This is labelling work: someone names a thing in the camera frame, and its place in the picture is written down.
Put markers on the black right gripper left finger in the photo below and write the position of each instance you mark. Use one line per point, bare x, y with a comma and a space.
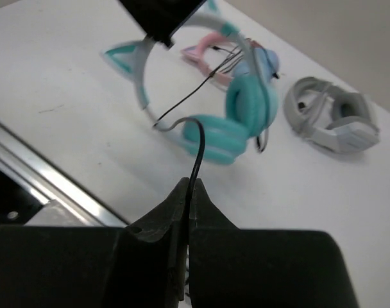
142, 265

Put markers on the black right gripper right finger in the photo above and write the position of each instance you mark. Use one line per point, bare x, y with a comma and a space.
236, 267

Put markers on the aluminium rail at table front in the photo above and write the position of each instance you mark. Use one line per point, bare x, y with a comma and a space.
64, 204

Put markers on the pink blue cat-ear headphones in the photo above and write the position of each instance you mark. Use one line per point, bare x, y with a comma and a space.
234, 65

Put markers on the grey white headphones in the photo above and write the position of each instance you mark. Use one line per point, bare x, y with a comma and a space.
327, 115

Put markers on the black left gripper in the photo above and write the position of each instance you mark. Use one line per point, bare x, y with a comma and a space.
160, 19

